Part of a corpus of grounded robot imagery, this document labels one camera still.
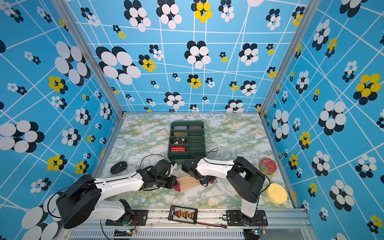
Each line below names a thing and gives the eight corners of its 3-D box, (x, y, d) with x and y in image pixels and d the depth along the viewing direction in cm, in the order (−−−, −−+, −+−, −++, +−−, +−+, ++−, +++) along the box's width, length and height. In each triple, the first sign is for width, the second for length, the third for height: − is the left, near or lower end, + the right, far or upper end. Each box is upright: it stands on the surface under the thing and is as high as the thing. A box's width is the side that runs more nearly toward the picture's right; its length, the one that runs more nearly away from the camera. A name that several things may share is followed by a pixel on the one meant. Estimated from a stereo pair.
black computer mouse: (113, 175, 90) (110, 173, 87) (111, 169, 93) (109, 166, 90) (128, 167, 93) (126, 165, 91) (126, 161, 96) (124, 159, 93)
